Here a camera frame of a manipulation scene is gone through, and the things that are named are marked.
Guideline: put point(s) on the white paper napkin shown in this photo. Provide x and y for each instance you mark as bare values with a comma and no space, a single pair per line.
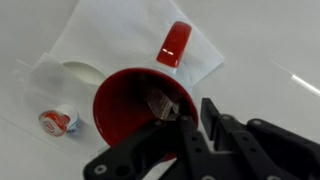
110,35

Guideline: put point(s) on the used tea bag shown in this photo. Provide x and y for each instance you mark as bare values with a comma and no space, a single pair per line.
161,105

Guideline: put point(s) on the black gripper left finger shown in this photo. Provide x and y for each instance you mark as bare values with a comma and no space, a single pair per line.
134,157

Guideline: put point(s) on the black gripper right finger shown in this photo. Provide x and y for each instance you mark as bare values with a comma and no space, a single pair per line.
268,151

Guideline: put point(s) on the white mug red interior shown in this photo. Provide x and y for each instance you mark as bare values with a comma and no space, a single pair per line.
119,106

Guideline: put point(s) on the red creamer cup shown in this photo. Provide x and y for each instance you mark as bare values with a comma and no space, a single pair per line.
60,120

